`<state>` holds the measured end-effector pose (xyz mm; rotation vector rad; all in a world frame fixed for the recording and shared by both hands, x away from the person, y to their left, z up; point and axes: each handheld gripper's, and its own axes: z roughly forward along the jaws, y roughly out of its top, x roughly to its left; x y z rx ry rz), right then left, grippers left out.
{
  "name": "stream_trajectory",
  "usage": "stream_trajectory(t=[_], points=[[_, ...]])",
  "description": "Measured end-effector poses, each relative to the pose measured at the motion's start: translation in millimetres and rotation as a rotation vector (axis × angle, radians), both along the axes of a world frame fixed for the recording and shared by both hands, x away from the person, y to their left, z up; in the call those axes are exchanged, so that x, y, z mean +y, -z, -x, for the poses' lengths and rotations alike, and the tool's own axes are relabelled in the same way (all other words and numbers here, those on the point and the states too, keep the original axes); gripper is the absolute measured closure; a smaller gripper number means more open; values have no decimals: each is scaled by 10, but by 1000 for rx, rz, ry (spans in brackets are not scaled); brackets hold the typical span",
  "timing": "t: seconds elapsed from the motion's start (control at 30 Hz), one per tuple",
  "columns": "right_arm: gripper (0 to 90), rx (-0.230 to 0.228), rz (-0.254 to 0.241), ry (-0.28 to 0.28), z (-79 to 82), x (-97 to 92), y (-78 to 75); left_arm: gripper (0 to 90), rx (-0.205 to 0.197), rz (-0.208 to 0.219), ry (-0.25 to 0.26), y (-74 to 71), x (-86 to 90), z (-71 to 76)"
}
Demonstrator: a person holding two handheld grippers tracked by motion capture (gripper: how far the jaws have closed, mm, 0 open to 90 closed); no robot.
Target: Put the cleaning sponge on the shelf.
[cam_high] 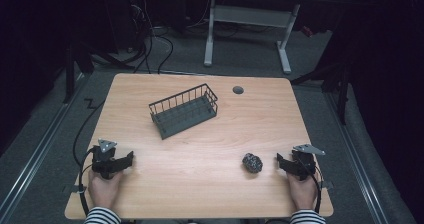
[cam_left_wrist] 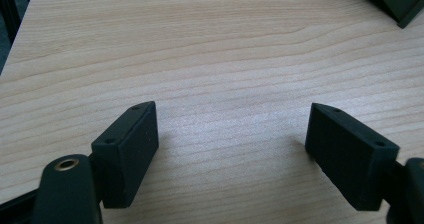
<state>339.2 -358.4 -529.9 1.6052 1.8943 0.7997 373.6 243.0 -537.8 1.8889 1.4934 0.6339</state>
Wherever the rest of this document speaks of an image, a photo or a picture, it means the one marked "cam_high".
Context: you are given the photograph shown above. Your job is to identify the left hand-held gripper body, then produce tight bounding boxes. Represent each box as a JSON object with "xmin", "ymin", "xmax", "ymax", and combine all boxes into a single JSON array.
[{"xmin": 89, "ymin": 138, "xmax": 118, "ymax": 180}]

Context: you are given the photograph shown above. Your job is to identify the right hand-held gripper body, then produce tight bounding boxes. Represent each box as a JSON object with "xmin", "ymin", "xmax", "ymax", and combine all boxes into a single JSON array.
[{"xmin": 291, "ymin": 143, "xmax": 326, "ymax": 182}]

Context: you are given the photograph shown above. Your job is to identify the dark speckled ball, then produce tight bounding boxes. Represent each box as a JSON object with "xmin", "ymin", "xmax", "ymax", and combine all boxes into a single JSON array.
[{"xmin": 241, "ymin": 152, "xmax": 264, "ymax": 175}]

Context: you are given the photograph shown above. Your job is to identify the dark grey wire basket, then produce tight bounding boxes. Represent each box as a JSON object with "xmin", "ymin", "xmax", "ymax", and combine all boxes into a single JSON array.
[{"xmin": 148, "ymin": 82, "xmax": 220, "ymax": 141}]

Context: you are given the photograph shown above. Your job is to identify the person's right hand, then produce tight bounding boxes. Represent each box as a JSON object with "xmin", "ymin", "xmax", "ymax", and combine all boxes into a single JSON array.
[{"xmin": 285, "ymin": 172, "xmax": 319, "ymax": 212}]

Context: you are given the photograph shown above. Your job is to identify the person's left hand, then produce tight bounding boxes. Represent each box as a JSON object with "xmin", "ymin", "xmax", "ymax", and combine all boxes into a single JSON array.
[{"xmin": 87, "ymin": 169, "xmax": 125, "ymax": 212}]

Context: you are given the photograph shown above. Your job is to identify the black metal stand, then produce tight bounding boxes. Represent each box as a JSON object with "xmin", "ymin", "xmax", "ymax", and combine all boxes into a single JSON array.
[
  {"xmin": 289, "ymin": 47, "xmax": 355, "ymax": 126},
  {"xmin": 61, "ymin": 40, "xmax": 136, "ymax": 105}
]

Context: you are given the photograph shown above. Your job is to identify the white-legged wooden desk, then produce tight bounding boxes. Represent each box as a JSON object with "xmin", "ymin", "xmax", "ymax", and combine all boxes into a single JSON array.
[{"xmin": 202, "ymin": 0, "xmax": 345, "ymax": 75}]

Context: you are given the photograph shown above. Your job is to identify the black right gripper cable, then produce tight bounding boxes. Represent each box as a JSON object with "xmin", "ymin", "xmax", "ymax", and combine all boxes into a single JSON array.
[{"xmin": 298, "ymin": 158, "xmax": 324, "ymax": 215}]

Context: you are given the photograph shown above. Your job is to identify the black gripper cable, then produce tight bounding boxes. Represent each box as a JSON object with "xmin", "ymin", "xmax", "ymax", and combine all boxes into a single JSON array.
[
  {"xmin": 72, "ymin": 98, "xmax": 106, "ymax": 217},
  {"xmin": 298, "ymin": 158, "xmax": 324, "ymax": 215}
]

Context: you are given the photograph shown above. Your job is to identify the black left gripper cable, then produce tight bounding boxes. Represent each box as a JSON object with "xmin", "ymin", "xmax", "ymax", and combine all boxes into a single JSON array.
[{"xmin": 72, "ymin": 98, "xmax": 106, "ymax": 217}]

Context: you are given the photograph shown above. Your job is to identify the metal floor rail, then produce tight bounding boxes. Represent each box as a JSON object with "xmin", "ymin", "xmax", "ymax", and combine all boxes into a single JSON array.
[
  {"xmin": 0, "ymin": 73, "xmax": 86, "ymax": 220},
  {"xmin": 325, "ymin": 92, "xmax": 390, "ymax": 224}
]

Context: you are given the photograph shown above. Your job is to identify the black floor cables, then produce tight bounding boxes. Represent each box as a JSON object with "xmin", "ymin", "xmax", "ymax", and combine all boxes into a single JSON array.
[{"xmin": 127, "ymin": 0, "xmax": 175, "ymax": 75}]

